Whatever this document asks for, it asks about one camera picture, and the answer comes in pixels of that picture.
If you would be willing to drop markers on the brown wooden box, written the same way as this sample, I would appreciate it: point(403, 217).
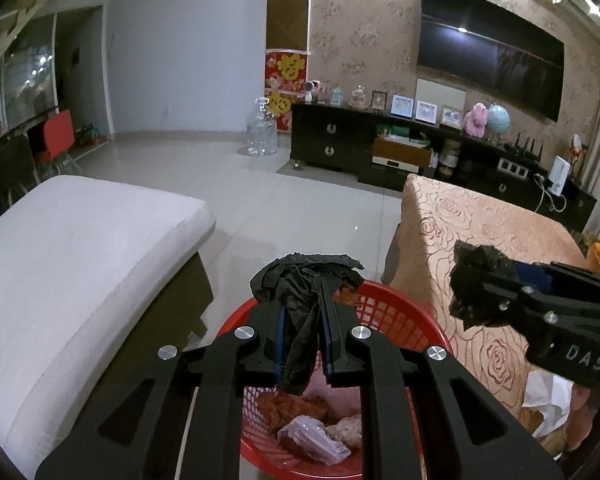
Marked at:
point(400, 155)

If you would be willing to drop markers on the white blank board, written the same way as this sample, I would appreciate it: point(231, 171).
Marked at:
point(440, 91)

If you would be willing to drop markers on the clear large water bottle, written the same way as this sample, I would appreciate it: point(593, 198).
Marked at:
point(260, 130)

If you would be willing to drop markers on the white framed picture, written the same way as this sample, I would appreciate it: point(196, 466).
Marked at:
point(451, 116)
point(426, 112)
point(402, 106)

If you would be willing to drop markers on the beige storage jars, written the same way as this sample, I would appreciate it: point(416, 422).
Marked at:
point(450, 155)

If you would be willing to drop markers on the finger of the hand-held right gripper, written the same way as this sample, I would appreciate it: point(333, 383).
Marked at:
point(522, 297)
point(534, 274)

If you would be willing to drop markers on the glass dome ornament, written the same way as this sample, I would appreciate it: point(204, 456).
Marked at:
point(360, 97)

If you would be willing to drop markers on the light blue globe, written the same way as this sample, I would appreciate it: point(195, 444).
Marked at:
point(498, 120)

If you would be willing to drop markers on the dark grey cloth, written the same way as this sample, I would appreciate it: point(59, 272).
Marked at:
point(300, 280)

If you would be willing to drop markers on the crumpled beige tissue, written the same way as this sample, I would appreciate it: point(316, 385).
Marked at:
point(345, 430)

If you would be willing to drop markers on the black television cabinet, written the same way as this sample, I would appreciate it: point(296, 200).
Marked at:
point(320, 130)

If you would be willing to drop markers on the dark framed picture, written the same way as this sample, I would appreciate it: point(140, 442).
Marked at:
point(378, 100)

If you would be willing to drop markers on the pink plush toy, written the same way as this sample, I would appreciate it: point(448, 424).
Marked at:
point(475, 119)

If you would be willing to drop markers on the green boxes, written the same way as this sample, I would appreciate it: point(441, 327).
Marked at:
point(400, 132)

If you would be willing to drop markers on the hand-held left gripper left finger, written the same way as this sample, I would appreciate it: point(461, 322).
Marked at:
point(279, 345)

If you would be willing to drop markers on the red plastic mesh basket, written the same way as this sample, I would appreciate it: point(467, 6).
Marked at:
point(415, 330)

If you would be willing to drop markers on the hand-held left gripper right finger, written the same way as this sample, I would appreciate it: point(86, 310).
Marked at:
point(330, 350)

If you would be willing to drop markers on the brown paper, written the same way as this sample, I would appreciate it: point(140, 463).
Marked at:
point(290, 407)

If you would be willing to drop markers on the light blue house ornament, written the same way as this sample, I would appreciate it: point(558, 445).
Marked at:
point(336, 96)

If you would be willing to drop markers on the black wall television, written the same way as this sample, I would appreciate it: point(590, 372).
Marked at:
point(490, 45)

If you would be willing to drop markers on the black wifi router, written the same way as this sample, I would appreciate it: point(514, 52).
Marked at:
point(522, 150)

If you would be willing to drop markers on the white crumpled paper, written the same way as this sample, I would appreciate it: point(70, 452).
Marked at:
point(545, 392)

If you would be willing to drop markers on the dark brown chair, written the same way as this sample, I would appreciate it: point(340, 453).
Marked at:
point(7, 165)

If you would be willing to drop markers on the white cushioned sofa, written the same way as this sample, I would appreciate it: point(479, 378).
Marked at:
point(80, 260)

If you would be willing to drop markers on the white upright device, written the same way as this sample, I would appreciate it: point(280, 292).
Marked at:
point(560, 175)

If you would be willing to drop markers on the white small robot camera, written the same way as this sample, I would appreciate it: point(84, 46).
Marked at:
point(311, 91)

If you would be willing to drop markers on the rose patterned tablecloth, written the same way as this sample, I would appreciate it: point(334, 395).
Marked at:
point(455, 220)

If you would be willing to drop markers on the white socket strip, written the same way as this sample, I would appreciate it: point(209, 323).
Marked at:
point(513, 166)

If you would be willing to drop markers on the red festive wall poster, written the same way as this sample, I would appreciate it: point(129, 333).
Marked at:
point(286, 72)

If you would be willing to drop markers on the red white figurine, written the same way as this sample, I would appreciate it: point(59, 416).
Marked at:
point(576, 149)

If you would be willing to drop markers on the colourful toy set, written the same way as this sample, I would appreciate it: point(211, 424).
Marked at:
point(86, 135)

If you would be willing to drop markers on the red chair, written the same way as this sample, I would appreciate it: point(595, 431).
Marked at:
point(57, 132)

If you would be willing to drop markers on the clear crumpled plastic bag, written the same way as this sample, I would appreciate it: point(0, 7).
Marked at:
point(312, 441)

